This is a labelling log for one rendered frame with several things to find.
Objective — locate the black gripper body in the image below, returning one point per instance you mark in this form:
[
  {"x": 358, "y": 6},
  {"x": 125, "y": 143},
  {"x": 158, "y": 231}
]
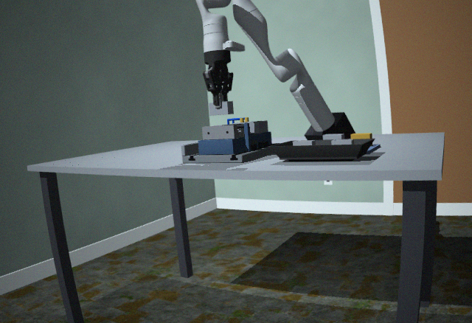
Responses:
[{"x": 217, "y": 59}]

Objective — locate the brass-yellow block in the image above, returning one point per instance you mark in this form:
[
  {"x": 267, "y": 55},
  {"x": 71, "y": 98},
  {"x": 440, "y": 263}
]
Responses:
[{"x": 361, "y": 136}]

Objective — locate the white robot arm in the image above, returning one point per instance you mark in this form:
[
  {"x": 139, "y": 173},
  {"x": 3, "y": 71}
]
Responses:
[{"x": 284, "y": 66}]

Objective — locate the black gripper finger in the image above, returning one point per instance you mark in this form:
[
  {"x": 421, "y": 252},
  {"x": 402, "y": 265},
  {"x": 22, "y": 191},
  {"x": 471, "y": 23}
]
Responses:
[
  {"x": 228, "y": 81},
  {"x": 215, "y": 86}
]

